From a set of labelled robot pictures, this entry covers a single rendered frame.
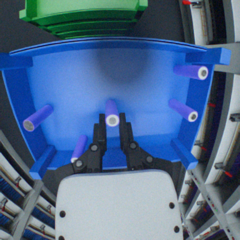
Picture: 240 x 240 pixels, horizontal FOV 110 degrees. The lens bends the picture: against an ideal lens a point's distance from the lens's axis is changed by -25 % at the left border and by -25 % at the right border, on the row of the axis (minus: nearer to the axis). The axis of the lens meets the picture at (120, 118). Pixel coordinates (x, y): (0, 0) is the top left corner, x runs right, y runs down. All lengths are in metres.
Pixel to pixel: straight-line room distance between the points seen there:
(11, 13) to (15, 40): 0.15
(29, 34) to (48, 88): 0.56
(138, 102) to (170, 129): 0.10
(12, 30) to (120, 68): 0.72
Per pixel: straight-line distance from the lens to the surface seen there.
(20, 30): 0.79
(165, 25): 0.69
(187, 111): 0.18
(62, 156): 0.26
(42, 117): 0.19
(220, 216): 0.82
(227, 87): 0.51
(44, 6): 0.44
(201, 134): 0.75
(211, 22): 0.62
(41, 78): 0.22
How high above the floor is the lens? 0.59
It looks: 64 degrees down
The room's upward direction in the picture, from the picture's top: 168 degrees clockwise
